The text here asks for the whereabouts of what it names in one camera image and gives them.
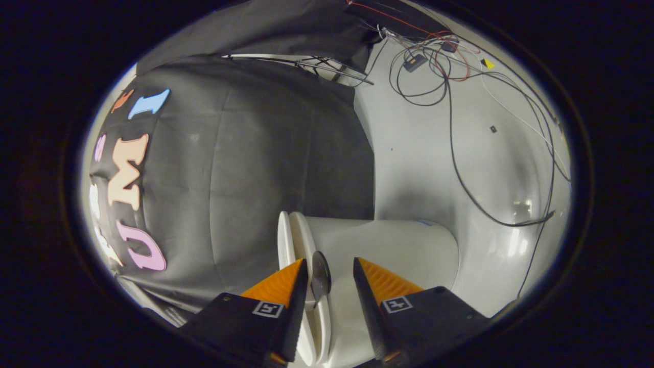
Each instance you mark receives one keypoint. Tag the small black adapter box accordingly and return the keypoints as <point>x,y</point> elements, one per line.
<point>415,62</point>

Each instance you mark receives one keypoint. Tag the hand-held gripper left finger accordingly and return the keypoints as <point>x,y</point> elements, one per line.
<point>295,317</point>

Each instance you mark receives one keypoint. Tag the white toilet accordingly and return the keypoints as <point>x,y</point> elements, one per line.
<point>398,250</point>

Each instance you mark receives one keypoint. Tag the white toilet lid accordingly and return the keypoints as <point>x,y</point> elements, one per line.
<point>284,240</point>

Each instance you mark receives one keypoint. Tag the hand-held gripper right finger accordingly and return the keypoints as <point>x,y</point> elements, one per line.
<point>369,312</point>

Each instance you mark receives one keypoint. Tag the yellow tape piece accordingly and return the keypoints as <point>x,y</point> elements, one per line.
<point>488,64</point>

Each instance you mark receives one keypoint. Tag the black backdrop cloth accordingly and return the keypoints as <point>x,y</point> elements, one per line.
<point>245,168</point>

